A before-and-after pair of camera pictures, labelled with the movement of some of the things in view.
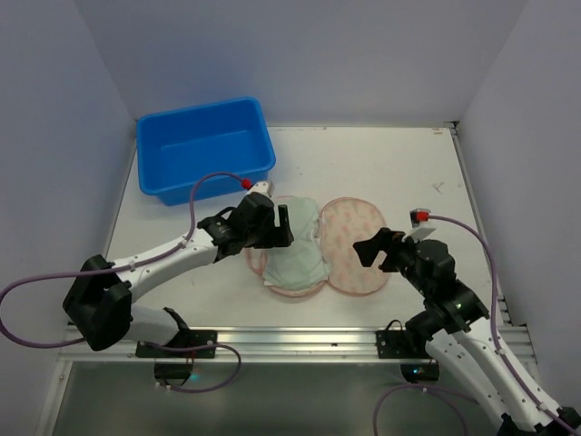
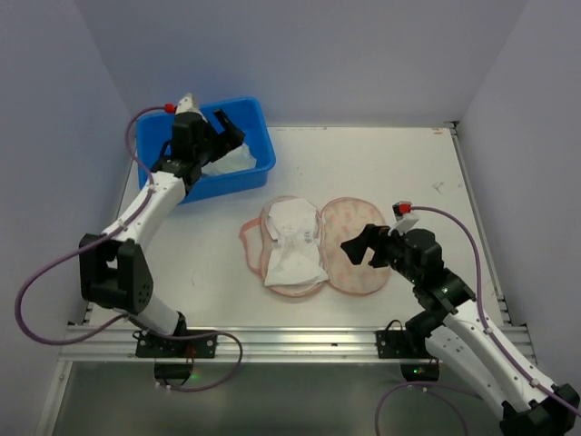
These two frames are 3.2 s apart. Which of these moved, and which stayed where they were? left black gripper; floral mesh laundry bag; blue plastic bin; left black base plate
Moved: left black gripper
Stayed: left black base plate; blue plastic bin; floral mesh laundry bag
